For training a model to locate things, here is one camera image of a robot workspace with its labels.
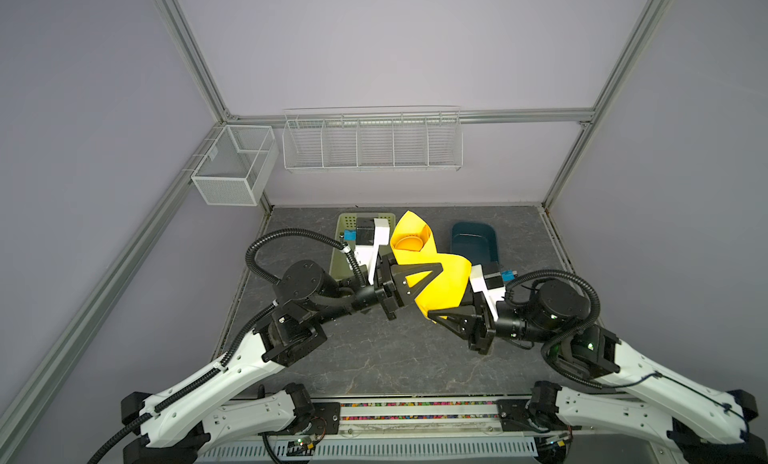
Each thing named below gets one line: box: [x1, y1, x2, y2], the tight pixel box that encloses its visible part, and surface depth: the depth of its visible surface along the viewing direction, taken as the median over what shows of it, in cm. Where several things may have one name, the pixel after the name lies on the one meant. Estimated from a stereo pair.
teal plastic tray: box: [451, 222, 500, 273], surface depth 111 cm
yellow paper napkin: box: [390, 210, 472, 324], surface depth 45 cm
